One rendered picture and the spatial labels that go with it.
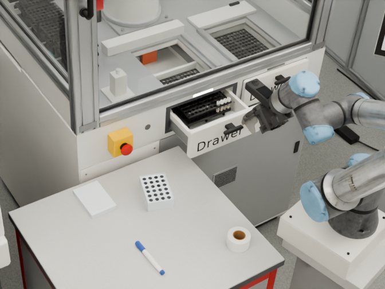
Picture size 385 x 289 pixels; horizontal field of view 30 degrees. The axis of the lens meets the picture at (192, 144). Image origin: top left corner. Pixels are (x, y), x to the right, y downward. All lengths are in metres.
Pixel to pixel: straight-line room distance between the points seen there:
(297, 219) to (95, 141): 0.67
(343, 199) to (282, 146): 1.02
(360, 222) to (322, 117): 0.36
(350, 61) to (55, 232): 2.50
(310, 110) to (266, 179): 1.08
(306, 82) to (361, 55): 2.27
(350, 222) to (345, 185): 0.27
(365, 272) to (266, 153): 0.85
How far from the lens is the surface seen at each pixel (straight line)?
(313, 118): 1.94
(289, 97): 1.97
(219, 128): 2.33
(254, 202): 3.04
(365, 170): 1.81
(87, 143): 2.26
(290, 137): 2.91
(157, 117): 2.36
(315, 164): 3.63
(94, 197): 2.26
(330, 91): 4.13
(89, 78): 2.12
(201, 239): 2.18
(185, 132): 2.34
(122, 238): 2.17
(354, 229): 2.14
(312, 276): 2.31
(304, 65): 2.66
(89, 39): 2.04
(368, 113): 1.95
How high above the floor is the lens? 2.40
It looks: 41 degrees down
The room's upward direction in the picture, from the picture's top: 5 degrees clockwise
